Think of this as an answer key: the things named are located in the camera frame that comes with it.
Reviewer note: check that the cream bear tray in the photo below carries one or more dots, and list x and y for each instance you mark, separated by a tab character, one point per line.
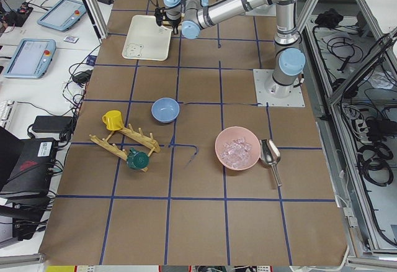
146	40

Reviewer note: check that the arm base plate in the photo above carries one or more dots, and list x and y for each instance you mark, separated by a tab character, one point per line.
263	10
269	93

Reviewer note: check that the pink bowl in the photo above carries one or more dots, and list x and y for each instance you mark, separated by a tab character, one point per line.
231	133

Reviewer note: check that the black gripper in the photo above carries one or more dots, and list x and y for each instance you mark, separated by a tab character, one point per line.
173	23

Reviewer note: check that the metal scoop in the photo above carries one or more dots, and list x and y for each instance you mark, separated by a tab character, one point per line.
270	156

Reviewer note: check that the aluminium frame post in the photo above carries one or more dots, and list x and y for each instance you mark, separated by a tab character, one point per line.
96	18

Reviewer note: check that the cream round plate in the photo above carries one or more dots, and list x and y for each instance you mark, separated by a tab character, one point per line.
167	25

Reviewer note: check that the yellow cup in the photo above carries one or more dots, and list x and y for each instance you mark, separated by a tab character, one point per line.
113	120

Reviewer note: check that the teach pendant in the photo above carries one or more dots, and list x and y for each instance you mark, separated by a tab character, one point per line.
31	59
63	15

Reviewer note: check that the dark green cup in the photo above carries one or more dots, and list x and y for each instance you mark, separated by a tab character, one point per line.
137	160

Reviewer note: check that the black power adapter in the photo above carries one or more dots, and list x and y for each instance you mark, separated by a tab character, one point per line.
51	124

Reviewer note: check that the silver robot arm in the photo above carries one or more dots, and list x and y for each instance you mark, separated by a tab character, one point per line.
193	16

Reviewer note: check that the far teach pendant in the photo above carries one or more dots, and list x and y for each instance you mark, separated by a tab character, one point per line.
63	15

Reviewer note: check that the clear ice cubes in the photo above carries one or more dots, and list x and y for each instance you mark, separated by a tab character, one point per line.
236	153

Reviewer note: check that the blue bowl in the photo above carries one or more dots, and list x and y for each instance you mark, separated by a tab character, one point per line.
165	110

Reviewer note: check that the near teach pendant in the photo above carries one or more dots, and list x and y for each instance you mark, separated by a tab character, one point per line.
31	59

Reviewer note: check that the black laptop computer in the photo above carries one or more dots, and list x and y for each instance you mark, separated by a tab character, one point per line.
26	166

